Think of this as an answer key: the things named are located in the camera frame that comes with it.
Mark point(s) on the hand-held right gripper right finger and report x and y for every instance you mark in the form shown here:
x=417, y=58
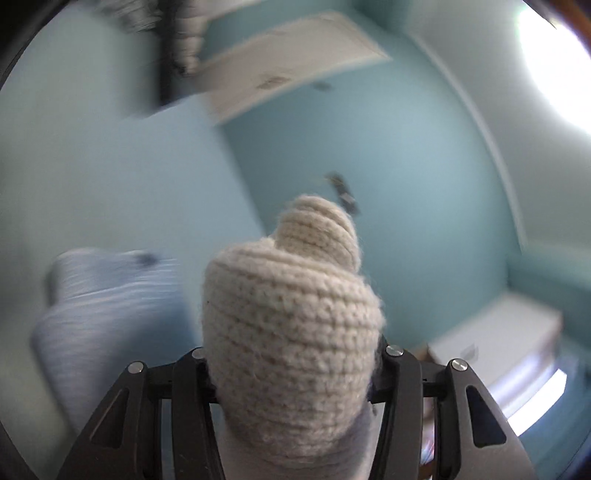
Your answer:
x=406, y=392

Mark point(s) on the blue striped cloth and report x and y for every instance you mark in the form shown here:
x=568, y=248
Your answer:
x=106, y=318

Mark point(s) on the cream panel door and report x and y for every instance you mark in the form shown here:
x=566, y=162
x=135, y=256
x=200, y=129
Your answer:
x=286, y=64

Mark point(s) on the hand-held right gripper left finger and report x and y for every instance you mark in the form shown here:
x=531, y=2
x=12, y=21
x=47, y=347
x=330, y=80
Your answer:
x=189, y=392

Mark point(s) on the cream knitted garment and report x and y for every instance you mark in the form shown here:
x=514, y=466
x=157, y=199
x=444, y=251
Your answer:
x=291, y=332

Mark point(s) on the black strip on wall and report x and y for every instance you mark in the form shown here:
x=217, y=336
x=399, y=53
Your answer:
x=344, y=191

